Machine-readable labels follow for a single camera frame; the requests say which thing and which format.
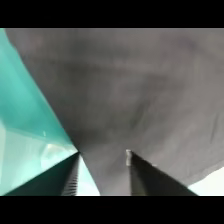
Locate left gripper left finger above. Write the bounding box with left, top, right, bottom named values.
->
left=3, top=151, right=82, bottom=197

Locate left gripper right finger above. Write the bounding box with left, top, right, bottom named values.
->
left=125, top=149, right=198, bottom=197

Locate grey T-shirt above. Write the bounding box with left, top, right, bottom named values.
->
left=4, top=28, right=224, bottom=197

